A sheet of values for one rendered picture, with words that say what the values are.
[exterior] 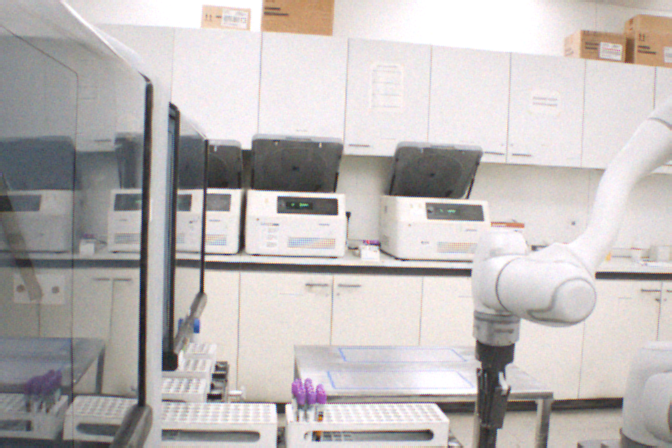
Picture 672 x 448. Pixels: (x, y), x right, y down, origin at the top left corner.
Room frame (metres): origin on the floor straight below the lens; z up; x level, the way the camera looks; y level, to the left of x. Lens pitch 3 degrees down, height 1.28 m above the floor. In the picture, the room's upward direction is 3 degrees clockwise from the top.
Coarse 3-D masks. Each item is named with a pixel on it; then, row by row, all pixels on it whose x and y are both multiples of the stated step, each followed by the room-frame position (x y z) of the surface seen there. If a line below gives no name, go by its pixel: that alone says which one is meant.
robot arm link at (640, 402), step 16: (640, 352) 1.32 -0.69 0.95; (656, 352) 1.28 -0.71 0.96; (640, 368) 1.29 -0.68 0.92; (656, 368) 1.26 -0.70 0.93; (640, 384) 1.28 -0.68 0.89; (656, 384) 1.25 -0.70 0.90; (624, 400) 1.34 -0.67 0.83; (640, 400) 1.28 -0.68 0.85; (656, 400) 1.24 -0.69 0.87; (624, 416) 1.33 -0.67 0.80; (640, 416) 1.28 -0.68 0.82; (656, 416) 1.23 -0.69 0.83; (624, 432) 1.32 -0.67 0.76; (640, 432) 1.28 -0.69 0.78; (656, 432) 1.24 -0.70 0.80
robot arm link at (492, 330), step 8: (480, 320) 1.14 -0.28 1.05; (488, 320) 1.13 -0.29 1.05; (496, 320) 1.12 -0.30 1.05; (504, 320) 1.12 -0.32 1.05; (512, 320) 1.12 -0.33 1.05; (520, 320) 1.14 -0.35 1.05; (480, 328) 1.14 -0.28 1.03; (488, 328) 1.13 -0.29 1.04; (496, 328) 1.12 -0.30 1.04; (504, 328) 1.12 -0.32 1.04; (512, 328) 1.12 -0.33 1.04; (480, 336) 1.14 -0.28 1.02; (488, 336) 1.12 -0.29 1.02; (496, 336) 1.12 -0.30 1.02; (504, 336) 1.12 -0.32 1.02; (512, 336) 1.12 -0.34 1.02; (488, 344) 1.14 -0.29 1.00; (496, 344) 1.13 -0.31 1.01; (504, 344) 1.13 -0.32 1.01
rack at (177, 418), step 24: (168, 408) 1.11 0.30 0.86; (192, 408) 1.12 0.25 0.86; (216, 408) 1.12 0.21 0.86; (240, 408) 1.13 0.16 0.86; (264, 408) 1.14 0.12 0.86; (168, 432) 1.08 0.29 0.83; (192, 432) 1.14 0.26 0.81; (216, 432) 1.14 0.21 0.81; (240, 432) 1.15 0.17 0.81; (264, 432) 1.06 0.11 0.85
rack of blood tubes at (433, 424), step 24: (288, 408) 1.14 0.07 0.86; (336, 408) 1.15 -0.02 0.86; (360, 408) 1.16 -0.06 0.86; (384, 408) 1.16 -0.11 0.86; (408, 408) 1.17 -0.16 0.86; (432, 408) 1.17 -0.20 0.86; (288, 432) 1.07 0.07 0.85; (312, 432) 1.12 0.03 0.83; (336, 432) 1.13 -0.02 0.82; (360, 432) 1.18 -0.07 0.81; (384, 432) 1.18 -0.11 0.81; (408, 432) 1.19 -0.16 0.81; (432, 432) 1.18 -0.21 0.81
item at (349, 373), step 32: (320, 352) 1.73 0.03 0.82; (352, 352) 1.75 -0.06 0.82; (384, 352) 1.76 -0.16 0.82; (416, 352) 1.78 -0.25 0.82; (448, 352) 1.79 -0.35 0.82; (352, 384) 1.45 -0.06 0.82; (384, 384) 1.46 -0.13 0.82; (416, 384) 1.47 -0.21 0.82; (448, 384) 1.48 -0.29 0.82; (512, 384) 1.49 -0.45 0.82; (544, 416) 1.44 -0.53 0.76
